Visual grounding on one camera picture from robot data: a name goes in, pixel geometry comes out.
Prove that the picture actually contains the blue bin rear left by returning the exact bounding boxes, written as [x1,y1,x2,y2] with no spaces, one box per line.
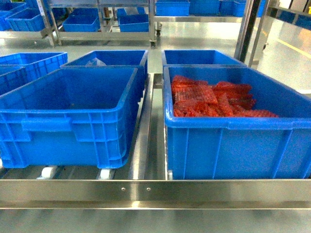
[61,50,148,97]

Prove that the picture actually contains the blue bin rear right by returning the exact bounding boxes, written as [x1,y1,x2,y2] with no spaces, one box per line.
[161,50,247,73]

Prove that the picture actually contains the empty blue bin front left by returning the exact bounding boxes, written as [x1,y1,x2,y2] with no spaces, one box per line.
[0,67,143,168]

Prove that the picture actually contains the steel shelf rack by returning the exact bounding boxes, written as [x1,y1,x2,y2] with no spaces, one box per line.
[0,0,311,233]

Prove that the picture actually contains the blue bin with red bags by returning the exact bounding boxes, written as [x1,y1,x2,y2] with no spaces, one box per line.
[163,66,311,180]

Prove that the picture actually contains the blue bin far left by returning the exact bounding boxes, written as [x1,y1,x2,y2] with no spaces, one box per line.
[0,52,68,82]

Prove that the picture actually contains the red bubble wrap bags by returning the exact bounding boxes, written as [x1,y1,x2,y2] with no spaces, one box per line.
[171,75,278,117]

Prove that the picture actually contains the rolling steel cart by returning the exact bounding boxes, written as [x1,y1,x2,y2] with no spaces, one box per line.
[47,0,243,48]

